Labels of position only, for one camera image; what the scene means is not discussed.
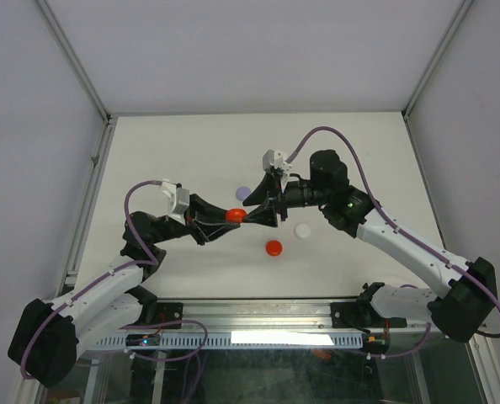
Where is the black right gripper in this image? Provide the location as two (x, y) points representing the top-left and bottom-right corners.
(242, 171), (330, 227)

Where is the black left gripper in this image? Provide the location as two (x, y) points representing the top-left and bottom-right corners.
(150, 194), (241, 246)

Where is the orange earbud case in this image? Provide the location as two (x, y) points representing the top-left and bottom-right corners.
(265, 240), (283, 257)
(225, 208), (247, 224)

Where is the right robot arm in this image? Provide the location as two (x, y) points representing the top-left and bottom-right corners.
(242, 150), (497, 343)

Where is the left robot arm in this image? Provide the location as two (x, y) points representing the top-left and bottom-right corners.
(8, 194), (247, 387)

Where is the purple earbud case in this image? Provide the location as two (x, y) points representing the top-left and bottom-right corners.
(236, 186), (252, 202)

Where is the white earbud case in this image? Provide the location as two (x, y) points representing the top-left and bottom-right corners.
(294, 223), (311, 240)

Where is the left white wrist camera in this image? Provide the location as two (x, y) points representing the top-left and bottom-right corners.
(160, 179), (190, 225)

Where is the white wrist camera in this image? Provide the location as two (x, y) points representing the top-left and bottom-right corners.
(262, 150), (292, 179)
(160, 179), (190, 225)

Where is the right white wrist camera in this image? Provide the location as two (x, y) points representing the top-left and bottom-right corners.
(262, 150), (292, 179)

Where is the aluminium mounting rail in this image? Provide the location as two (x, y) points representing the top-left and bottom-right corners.
(77, 297), (444, 334)

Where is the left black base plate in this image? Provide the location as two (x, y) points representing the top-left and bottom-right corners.
(131, 301), (184, 329)

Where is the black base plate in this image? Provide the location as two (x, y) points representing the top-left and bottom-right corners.
(330, 301), (407, 332)
(131, 301), (184, 329)

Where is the white slotted cable duct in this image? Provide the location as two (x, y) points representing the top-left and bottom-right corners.
(92, 331), (363, 351)

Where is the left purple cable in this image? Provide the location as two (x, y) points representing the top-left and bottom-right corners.
(18, 178), (209, 404)

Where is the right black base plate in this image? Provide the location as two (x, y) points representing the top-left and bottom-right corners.
(330, 301), (407, 332)

